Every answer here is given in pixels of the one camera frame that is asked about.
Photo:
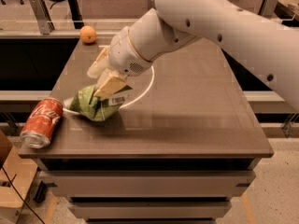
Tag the orange fruit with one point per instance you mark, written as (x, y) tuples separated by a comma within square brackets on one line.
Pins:
[(87, 34)]

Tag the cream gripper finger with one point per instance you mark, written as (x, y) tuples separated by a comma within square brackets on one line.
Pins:
[(99, 65), (109, 83)]

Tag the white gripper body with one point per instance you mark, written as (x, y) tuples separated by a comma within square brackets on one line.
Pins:
[(126, 55)]

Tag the green jalapeno chip bag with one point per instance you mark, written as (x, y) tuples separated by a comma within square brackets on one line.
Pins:
[(96, 108)]

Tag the right metal bracket post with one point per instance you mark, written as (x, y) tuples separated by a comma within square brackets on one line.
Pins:
[(268, 7)]

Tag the red coke can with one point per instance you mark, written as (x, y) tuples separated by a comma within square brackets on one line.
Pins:
[(39, 127)]

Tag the grey drawer cabinet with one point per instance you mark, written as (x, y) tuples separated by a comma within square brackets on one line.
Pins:
[(148, 197)]

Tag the middle metal bracket post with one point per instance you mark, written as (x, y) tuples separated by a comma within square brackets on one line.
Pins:
[(151, 4)]

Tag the wooden box with cable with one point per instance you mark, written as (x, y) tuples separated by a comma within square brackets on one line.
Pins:
[(16, 177)]

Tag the metal bracket post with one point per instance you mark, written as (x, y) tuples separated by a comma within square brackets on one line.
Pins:
[(151, 4), (268, 7), (44, 22)]

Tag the left metal bracket post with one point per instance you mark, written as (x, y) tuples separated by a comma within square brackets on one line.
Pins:
[(44, 22)]

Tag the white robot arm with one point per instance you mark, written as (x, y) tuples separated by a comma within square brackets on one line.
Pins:
[(269, 50)]

